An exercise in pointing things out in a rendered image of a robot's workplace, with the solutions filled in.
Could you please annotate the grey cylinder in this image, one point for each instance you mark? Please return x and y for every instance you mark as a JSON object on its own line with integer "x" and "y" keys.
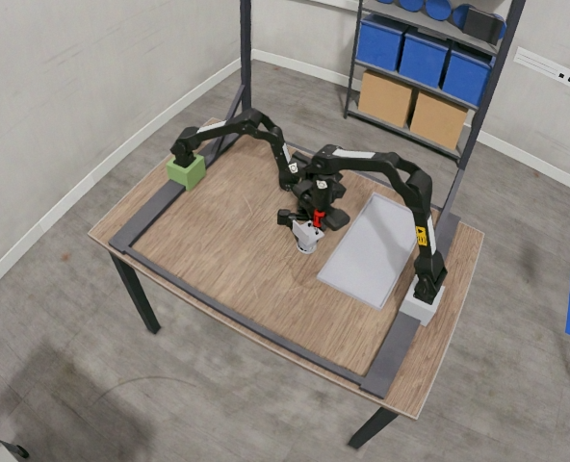
{"x": 306, "y": 249}

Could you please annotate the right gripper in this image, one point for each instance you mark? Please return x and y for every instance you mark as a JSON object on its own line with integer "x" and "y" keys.
{"x": 289, "y": 217}

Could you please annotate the red screwdriver handle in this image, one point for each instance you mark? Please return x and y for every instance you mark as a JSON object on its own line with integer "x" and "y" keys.
{"x": 317, "y": 216}

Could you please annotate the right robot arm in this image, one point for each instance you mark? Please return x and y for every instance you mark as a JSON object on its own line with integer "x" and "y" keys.
{"x": 246, "y": 122}

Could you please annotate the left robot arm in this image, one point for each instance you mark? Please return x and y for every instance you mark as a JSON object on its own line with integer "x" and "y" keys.
{"x": 417, "y": 190}

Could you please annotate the white shallow tray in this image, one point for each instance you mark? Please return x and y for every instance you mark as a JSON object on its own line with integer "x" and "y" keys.
{"x": 370, "y": 258}

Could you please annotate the white bracket with holes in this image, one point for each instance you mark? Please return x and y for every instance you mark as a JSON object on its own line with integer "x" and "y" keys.
{"x": 302, "y": 231}

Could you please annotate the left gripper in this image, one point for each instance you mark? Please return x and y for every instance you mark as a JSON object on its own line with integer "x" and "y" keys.
{"x": 335, "y": 220}

